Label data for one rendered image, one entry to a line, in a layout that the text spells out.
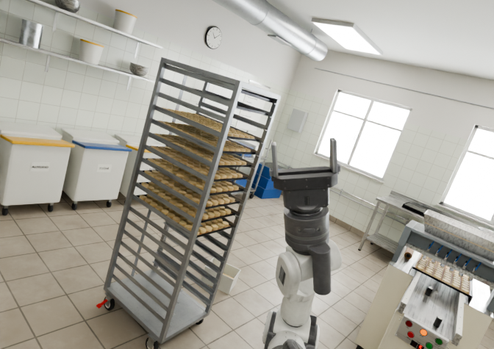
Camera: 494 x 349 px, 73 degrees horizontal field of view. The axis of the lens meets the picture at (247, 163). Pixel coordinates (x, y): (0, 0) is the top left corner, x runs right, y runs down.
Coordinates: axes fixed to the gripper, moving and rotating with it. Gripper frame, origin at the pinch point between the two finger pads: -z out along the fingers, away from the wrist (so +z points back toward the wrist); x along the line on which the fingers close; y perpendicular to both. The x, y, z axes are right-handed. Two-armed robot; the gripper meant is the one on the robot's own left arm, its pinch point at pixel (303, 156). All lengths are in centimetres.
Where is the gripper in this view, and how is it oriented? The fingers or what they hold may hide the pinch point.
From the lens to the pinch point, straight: 63.3
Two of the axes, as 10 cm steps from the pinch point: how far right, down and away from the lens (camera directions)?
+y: -0.5, 3.2, -9.5
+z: 0.9, 9.4, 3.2
